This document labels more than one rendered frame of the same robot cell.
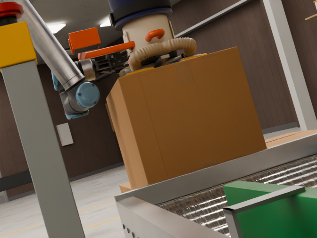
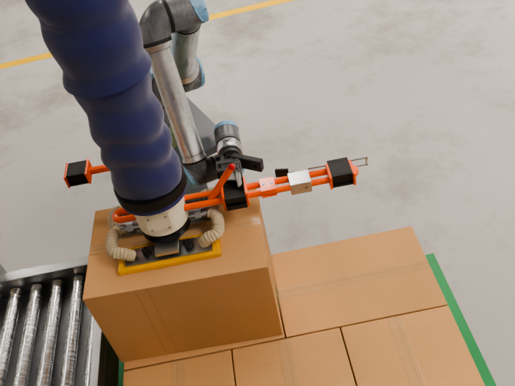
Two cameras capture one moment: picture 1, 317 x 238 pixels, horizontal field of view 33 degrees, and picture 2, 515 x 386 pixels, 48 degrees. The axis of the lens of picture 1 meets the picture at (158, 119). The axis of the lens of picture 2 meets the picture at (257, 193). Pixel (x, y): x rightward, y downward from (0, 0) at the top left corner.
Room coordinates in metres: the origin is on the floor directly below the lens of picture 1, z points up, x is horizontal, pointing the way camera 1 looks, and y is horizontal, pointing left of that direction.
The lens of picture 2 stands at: (2.58, -1.33, 2.36)
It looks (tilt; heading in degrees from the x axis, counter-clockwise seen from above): 44 degrees down; 102
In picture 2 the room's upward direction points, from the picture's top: 12 degrees counter-clockwise
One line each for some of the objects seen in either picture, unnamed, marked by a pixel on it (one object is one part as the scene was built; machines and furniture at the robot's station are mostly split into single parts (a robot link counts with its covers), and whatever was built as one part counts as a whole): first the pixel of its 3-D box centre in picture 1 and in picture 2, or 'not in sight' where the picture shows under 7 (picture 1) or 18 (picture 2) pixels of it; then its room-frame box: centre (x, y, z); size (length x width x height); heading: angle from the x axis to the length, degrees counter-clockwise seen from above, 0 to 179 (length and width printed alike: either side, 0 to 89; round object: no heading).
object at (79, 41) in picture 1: (84, 41); (78, 173); (1.63, 0.15, 1.08); 0.09 x 0.08 x 0.05; 101
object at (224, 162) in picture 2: (107, 63); (229, 166); (2.19, 0.14, 1.07); 0.12 x 0.09 x 0.08; 102
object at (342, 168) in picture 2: not in sight; (340, 174); (2.56, 0.06, 1.07); 0.08 x 0.07 x 0.05; 11
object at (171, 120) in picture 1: (178, 127); (188, 272); (1.99, -0.06, 0.74); 0.60 x 0.40 x 0.40; 10
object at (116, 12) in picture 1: (140, 12); (150, 181); (1.97, -0.05, 1.19); 0.23 x 0.23 x 0.04
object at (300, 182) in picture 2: not in sight; (300, 182); (2.43, 0.04, 1.07); 0.07 x 0.07 x 0.04; 11
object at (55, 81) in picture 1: (67, 76); (227, 138); (2.16, 0.30, 1.07); 0.12 x 0.09 x 0.10; 102
